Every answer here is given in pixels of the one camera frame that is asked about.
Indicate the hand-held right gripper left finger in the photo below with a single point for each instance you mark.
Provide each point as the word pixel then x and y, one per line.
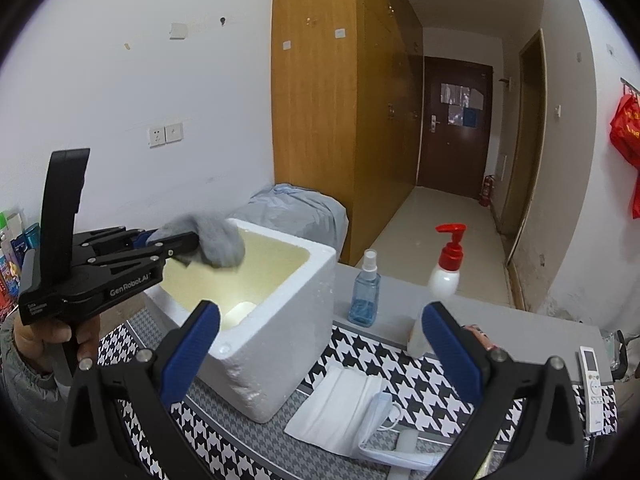
pixel 192 355

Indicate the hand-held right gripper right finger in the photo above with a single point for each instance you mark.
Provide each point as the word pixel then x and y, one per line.
pixel 450 355

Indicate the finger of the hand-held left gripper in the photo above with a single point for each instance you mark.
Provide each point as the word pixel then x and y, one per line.
pixel 115 237
pixel 165 250

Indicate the grey knit glove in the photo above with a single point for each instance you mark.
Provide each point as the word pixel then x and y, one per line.
pixel 220 242

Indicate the white foam box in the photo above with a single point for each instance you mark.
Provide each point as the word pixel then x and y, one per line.
pixel 280 350

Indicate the white paper towel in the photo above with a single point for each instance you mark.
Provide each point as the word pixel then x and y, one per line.
pixel 330 410

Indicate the person's left forearm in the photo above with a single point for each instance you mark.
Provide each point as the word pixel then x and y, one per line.
pixel 30 395

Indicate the person's left hand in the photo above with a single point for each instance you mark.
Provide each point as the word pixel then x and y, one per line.
pixel 42 335

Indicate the red snack packet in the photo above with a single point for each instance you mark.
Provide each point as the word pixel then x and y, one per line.
pixel 480 334

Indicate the row of toiletry bottles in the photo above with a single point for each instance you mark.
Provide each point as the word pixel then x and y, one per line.
pixel 20 250

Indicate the houndstooth table mat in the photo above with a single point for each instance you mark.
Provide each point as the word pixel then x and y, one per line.
pixel 380 355

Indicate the white pump bottle red cap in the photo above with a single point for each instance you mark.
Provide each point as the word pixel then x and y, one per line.
pixel 445 280

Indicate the blue face mask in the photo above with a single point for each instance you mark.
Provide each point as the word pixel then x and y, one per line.
pixel 380 410

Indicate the blue spray bottle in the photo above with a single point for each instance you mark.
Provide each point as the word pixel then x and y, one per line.
pixel 364 300

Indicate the bin with grey bag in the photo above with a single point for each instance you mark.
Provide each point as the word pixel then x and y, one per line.
pixel 300 210

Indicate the white remote control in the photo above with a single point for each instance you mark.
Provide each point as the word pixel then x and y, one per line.
pixel 595 385

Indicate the red fire extinguisher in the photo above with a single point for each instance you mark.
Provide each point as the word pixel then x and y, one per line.
pixel 486 191

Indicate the dark brown door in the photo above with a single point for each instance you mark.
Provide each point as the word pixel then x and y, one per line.
pixel 435 170

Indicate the wooden wardrobe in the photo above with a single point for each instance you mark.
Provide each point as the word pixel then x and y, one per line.
pixel 320 110

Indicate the blue paper notice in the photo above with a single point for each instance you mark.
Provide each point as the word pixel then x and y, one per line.
pixel 470 116

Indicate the white paper notice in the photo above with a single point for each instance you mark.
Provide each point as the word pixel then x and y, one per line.
pixel 460 95

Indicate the red plastic bag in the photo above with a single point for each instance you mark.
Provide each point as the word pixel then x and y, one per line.
pixel 627 130

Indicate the white wall socket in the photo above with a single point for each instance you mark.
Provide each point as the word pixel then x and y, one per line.
pixel 156 136

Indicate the white wall switch plate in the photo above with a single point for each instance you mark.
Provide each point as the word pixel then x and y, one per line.
pixel 174 132

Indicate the white wall box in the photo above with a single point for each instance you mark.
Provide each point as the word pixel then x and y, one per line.
pixel 178 30

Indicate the wall hook rack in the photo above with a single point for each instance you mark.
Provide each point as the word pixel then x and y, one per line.
pixel 631 86

